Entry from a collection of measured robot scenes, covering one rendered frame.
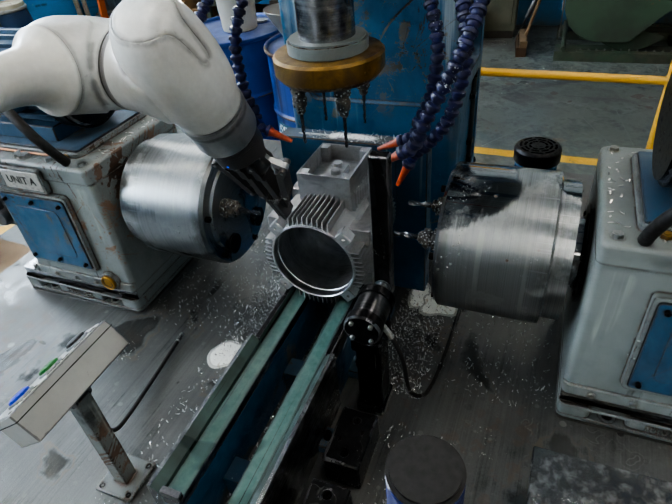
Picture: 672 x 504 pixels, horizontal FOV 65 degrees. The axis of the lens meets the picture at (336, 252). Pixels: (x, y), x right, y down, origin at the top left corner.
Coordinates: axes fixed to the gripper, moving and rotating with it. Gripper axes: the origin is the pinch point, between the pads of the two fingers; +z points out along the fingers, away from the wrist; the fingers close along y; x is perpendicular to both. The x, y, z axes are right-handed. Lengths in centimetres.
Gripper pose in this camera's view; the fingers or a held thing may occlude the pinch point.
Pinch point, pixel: (280, 203)
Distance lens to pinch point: 90.9
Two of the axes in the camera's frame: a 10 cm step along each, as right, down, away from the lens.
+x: -2.7, 9.1, -3.2
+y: -9.3, -1.6, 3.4
